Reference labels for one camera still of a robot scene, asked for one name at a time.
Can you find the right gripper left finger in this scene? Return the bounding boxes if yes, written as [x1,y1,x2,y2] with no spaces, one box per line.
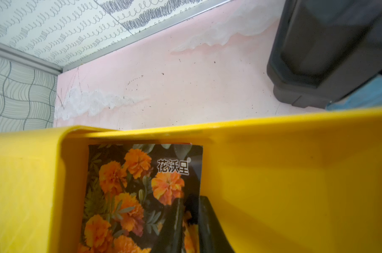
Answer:
[151,198,185,253]

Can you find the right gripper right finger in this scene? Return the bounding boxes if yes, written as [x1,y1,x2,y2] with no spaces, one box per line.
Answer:
[198,196,235,253]

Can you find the marigold seed bag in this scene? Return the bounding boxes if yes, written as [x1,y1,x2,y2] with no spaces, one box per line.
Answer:
[78,144,203,253]

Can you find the yellow top drawer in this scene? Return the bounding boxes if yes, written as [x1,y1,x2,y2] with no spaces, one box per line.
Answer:
[0,108,382,253]

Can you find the black toolbox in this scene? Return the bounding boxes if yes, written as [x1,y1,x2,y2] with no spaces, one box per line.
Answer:
[267,1,382,108]

